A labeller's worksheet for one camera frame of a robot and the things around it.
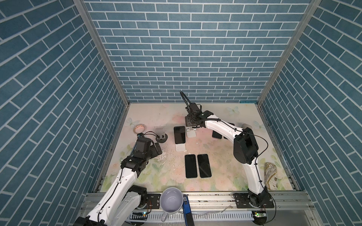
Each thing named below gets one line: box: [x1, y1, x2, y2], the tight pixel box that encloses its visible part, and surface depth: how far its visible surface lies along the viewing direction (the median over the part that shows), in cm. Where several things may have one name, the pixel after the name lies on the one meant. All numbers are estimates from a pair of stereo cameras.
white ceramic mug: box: [159, 186, 184, 223], surface depth 73 cm
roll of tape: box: [132, 123, 146, 134], surface depth 107 cm
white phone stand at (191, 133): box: [186, 127, 197, 138], surface depth 100 cm
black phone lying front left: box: [184, 153, 198, 178], surface depth 88 cm
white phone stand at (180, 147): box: [175, 143, 188, 153], surface depth 96 cm
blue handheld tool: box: [182, 193, 195, 226], surface depth 71 cm
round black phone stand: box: [155, 127, 168, 144], surface depth 97 cm
